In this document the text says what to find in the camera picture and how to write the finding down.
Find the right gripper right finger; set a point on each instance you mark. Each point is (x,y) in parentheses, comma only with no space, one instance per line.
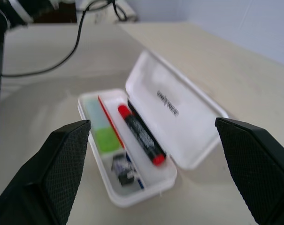
(261,168)

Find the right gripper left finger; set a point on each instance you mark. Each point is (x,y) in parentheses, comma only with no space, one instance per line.
(38,178)

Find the green eraser box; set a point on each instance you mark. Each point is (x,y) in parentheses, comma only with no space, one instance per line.
(104,138)

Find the small black binder clip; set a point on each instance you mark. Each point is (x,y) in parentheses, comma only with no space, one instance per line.
(124,168)

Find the red and black marker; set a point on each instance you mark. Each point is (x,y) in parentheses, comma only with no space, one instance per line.
(141,134)

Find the white pencil case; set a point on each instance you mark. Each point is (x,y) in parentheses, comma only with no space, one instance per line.
(179,98)

